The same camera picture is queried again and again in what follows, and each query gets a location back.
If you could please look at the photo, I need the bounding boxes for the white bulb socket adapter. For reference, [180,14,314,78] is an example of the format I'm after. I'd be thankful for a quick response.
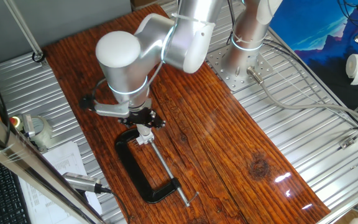
[135,133,155,146]

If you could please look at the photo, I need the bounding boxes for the diagonal aluminium frame post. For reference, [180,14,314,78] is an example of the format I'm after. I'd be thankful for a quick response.
[3,0,48,66]

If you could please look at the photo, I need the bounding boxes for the blue mountain poster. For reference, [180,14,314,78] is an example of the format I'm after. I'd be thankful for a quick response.
[268,0,358,110]

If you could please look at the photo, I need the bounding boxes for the printed paper sheets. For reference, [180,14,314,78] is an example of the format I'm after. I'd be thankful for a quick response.
[19,141,104,224]

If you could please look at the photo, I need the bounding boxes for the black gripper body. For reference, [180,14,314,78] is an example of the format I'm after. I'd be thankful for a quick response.
[126,106,155,125]

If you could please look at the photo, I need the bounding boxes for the black C-clamp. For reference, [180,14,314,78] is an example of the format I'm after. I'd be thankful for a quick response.
[114,127,200,208]

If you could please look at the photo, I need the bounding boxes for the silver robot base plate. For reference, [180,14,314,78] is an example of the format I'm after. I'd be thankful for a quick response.
[205,46,275,93]

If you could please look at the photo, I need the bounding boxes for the black handheld device cable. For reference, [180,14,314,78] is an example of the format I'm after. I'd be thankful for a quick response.
[99,186,131,224]

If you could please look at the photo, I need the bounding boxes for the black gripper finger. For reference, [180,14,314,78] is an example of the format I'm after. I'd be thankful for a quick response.
[147,111,167,129]
[117,115,140,129]

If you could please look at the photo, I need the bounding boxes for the white light bulb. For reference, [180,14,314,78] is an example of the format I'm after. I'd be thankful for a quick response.
[136,123,154,138]

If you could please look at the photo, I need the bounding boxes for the steel frame beam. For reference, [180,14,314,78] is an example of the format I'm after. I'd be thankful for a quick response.
[0,90,105,224]

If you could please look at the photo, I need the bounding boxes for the silver ribbed handheld device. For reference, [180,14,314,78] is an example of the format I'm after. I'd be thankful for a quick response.
[62,172,104,194]

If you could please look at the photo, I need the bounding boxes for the clear tape roll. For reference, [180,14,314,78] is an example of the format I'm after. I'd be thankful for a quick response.
[26,115,54,152]

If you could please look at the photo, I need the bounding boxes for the brown wooden board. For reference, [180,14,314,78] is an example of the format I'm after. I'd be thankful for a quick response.
[42,3,331,224]

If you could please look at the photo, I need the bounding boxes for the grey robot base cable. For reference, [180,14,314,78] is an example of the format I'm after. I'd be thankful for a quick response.
[246,66,358,128]

